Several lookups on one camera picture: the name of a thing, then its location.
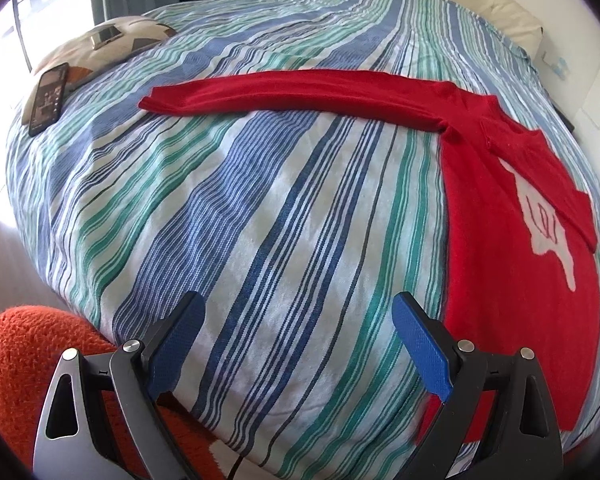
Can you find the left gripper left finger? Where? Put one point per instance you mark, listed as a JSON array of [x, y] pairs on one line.
[[75, 439]]

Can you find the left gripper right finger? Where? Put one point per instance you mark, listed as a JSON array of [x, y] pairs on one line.
[[521, 438]]

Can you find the red knit sweater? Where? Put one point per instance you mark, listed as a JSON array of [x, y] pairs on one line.
[[522, 239]]

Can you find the orange fluffy garment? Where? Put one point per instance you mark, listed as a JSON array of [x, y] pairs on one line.
[[31, 341]]

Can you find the striped blue green bedspread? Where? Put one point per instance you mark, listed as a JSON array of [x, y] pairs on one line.
[[297, 227]]

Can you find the black smartphone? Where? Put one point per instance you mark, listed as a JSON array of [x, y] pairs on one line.
[[48, 99]]

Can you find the patterned beige pillow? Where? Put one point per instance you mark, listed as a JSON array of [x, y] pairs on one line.
[[138, 33]]

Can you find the white wall socket panel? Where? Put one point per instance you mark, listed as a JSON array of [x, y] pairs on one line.
[[556, 64]]

